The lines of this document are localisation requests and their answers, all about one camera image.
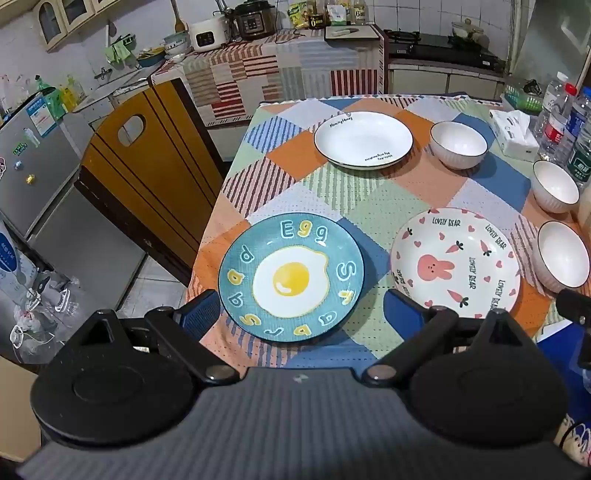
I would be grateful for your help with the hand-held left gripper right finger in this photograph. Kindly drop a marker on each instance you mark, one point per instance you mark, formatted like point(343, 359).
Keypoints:
point(400, 311)

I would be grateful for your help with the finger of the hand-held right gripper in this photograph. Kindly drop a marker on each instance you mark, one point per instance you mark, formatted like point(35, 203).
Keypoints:
point(575, 304)

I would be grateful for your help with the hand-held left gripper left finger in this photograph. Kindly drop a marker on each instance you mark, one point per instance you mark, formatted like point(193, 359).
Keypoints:
point(203, 310)

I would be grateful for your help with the white black-rimmed bowl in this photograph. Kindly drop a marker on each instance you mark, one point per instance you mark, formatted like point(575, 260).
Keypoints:
point(565, 254)
point(554, 184)
point(458, 141)

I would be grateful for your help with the stack of bowls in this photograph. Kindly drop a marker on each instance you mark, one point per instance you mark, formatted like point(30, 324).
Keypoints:
point(178, 44)

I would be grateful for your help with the blue cloth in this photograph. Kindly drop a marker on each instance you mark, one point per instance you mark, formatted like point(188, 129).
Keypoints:
point(570, 364)

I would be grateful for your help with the white pink bunny plate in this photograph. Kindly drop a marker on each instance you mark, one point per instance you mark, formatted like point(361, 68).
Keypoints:
point(455, 265)

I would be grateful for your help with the blue fried egg plate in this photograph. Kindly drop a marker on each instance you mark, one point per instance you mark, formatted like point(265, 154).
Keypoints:
point(291, 277)

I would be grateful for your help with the clear bag of rice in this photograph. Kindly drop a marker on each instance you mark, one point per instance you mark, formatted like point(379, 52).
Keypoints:
point(584, 203)

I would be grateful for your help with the cream printed cloth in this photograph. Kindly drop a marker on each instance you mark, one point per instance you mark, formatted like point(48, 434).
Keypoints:
point(575, 438)

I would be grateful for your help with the green label water bottle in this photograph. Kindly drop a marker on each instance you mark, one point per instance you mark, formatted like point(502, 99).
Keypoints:
point(581, 159)

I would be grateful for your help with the brown wooden chair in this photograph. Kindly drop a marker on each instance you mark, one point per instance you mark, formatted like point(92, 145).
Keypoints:
point(152, 166)

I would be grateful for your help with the clear plastic bags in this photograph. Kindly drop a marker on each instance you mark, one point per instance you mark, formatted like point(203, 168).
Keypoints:
point(41, 318)

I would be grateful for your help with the silver refrigerator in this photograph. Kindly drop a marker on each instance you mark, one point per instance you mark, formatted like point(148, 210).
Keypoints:
point(55, 217)

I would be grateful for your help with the red label water bottle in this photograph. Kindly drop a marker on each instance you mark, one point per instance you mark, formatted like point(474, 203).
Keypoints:
point(554, 129)

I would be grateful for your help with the white black-rimmed plate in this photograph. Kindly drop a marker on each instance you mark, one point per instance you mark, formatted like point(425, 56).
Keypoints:
point(362, 136)

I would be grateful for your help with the white tissue pack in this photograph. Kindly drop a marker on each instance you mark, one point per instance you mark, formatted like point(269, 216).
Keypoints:
point(512, 134)

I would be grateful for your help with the blue label water bottle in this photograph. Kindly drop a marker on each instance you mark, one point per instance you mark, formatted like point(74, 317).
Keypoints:
point(582, 115)

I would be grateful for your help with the blue white plastic bag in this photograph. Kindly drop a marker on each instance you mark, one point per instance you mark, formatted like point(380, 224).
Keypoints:
point(11, 263)

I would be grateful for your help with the beige cardboard box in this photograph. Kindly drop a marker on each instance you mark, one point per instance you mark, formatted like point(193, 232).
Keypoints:
point(16, 401)

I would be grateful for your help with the green plastic basket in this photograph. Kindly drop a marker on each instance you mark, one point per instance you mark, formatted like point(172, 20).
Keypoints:
point(519, 99)

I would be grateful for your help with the clear white-capped water bottle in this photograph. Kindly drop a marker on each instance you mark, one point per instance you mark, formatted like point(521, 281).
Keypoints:
point(555, 90)

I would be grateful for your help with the white base cabinet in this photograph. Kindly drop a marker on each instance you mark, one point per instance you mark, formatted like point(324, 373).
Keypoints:
point(443, 83)

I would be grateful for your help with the striped patchwork counter cloth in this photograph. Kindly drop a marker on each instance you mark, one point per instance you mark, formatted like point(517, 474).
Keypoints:
point(277, 74)

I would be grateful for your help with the yellow dish soap bottle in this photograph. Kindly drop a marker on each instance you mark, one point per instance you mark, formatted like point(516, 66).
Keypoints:
point(74, 94)

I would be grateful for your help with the blue fridge sticker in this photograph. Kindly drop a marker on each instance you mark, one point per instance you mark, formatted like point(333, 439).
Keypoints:
point(41, 115)

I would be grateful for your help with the blue dish tray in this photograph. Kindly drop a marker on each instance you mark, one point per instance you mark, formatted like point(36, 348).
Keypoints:
point(151, 57)

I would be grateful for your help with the metal faucet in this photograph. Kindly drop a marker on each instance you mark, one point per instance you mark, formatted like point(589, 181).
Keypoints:
point(102, 73)

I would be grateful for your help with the green plastic bottle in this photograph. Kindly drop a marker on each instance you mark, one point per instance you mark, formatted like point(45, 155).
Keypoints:
point(50, 99)

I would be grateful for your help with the black gas stove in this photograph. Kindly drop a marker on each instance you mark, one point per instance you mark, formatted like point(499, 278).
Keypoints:
point(438, 53)

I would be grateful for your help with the green hanging cloth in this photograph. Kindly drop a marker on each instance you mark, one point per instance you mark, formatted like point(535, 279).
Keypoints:
point(117, 50)

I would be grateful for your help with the white rice cooker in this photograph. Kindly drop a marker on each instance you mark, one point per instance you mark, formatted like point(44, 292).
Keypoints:
point(210, 34)

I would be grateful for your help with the white cutting board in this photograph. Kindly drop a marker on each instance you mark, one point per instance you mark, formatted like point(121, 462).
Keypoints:
point(348, 33)

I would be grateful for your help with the white cooking pot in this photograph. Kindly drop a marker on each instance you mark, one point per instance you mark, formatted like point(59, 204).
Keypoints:
point(467, 31)

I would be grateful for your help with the wooden spatula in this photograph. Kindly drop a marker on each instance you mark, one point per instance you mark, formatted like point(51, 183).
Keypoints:
point(178, 18)

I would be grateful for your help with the black pressure cooker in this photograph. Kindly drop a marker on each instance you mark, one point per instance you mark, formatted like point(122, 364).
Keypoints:
point(253, 21)

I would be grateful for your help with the yellow food packet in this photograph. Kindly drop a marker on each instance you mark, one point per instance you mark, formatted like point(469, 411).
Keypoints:
point(299, 16)

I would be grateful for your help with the cream wall cabinet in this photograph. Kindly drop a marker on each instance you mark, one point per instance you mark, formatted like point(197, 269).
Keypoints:
point(69, 21)

